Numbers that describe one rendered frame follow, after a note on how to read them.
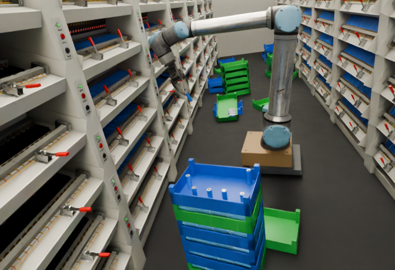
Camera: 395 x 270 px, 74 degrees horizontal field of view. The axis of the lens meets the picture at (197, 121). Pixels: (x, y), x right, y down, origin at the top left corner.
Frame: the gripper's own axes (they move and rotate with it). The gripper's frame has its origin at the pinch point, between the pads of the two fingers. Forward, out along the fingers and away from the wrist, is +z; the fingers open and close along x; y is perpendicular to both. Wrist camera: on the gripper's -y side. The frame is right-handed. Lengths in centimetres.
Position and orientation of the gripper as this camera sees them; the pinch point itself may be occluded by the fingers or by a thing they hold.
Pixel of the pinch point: (186, 93)
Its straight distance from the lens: 155.4
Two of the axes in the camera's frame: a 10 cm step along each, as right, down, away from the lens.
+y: 0.1, -3.3, 9.5
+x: -8.7, 4.6, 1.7
